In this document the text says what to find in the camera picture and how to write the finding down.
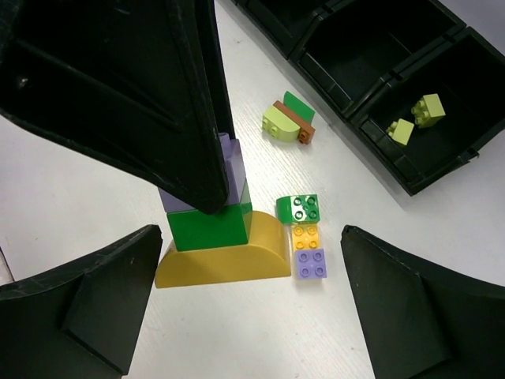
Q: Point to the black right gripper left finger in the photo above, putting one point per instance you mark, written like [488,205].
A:
[81,319]

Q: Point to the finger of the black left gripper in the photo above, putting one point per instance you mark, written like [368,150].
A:
[137,85]

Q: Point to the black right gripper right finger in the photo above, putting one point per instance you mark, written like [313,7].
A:
[419,319]

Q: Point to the green small lego brick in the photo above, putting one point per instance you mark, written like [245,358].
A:
[194,230]

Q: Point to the yellow curved lego brick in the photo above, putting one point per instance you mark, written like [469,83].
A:
[265,256]

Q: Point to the lime small lego brick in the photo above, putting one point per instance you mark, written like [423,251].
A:
[400,131]

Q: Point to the lime rounded lego brick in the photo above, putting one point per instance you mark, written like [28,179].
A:
[427,111]

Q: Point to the purple small lego brick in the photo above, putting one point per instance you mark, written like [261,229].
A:
[310,264]

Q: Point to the yellow small lego brick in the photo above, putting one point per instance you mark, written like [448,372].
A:
[305,236]

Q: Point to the black bin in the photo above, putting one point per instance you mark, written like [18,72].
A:
[285,22]
[356,47]
[467,73]

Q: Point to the green lime brown lego cluster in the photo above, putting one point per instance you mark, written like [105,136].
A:
[289,120]

